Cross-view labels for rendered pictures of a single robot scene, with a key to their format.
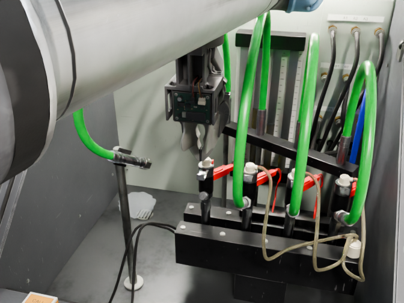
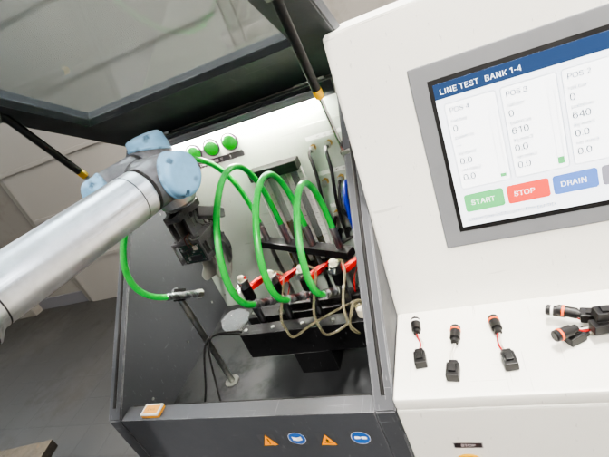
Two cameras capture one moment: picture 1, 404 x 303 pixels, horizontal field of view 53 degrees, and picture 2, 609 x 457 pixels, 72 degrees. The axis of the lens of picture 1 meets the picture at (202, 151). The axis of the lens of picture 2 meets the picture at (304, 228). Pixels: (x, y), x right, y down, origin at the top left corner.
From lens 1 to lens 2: 43 cm
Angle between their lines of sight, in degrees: 10
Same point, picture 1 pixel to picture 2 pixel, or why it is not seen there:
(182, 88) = (180, 244)
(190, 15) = (67, 257)
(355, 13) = (322, 131)
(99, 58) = (15, 296)
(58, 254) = (176, 374)
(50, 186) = (151, 326)
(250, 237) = (292, 324)
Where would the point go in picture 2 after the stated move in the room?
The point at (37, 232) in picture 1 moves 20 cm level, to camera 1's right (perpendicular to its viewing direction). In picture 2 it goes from (150, 362) to (218, 342)
